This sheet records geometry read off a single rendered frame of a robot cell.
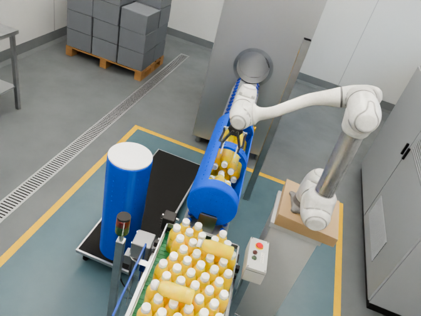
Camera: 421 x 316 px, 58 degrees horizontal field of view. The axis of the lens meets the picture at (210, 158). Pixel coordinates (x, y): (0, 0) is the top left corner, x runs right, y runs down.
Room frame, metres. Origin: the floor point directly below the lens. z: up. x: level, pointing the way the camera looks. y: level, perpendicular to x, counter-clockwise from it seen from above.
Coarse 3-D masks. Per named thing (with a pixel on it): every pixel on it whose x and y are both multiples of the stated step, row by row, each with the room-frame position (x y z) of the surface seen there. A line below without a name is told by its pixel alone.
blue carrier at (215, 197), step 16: (208, 144) 2.08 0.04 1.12; (224, 144) 1.97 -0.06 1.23; (208, 160) 1.81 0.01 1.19; (240, 160) 2.18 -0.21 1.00; (208, 176) 1.63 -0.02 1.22; (240, 176) 1.95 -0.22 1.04; (192, 192) 1.55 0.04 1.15; (208, 192) 1.54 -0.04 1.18; (224, 192) 1.54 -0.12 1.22; (240, 192) 1.69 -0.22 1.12; (192, 208) 1.54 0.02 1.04; (208, 208) 1.54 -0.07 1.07; (224, 208) 1.54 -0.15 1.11
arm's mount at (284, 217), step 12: (288, 180) 2.00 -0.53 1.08; (288, 192) 1.87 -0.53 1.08; (288, 204) 1.76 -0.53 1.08; (336, 204) 1.91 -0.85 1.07; (276, 216) 1.67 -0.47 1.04; (288, 216) 1.65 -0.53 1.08; (300, 216) 1.69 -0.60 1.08; (336, 216) 1.80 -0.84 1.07; (288, 228) 1.64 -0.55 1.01; (300, 228) 1.63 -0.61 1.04; (336, 228) 1.69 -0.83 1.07; (324, 240) 1.61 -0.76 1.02; (336, 240) 1.60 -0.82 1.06
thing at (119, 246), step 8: (120, 248) 1.13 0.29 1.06; (120, 256) 1.13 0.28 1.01; (120, 264) 1.13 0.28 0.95; (112, 272) 1.13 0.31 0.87; (120, 272) 1.15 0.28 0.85; (112, 280) 1.13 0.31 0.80; (112, 288) 1.13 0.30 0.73; (112, 296) 1.13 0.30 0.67; (112, 304) 1.13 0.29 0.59; (112, 312) 1.13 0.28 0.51
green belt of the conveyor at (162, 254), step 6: (168, 234) 1.43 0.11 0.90; (162, 246) 1.34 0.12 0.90; (162, 252) 1.31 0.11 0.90; (168, 252) 1.32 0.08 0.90; (156, 258) 1.26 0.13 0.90; (162, 258) 1.27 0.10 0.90; (156, 264) 1.22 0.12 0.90; (150, 270) 1.18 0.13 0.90; (150, 276) 1.14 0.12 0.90; (150, 282) 1.11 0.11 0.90; (144, 288) 1.07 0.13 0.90; (144, 294) 1.04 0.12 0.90; (138, 300) 1.00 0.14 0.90; (138, 306) 0.97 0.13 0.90
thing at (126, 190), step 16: (112, 176) 1.72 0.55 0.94; (128, 176) 1.72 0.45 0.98; (144, 176) 1.78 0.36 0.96; (112, 192) 1.72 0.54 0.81; (128, 192) 1.72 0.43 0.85; (144, 192) 1.81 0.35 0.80; (112, 208) 1.72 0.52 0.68; (128, 208) 1.73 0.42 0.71; (144, 208) 1.86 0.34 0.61; (112, 224) 1.71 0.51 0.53; (112, 240) 1.71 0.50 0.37; (128, 240) 1.74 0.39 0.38; (112, 256) 1.71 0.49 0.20
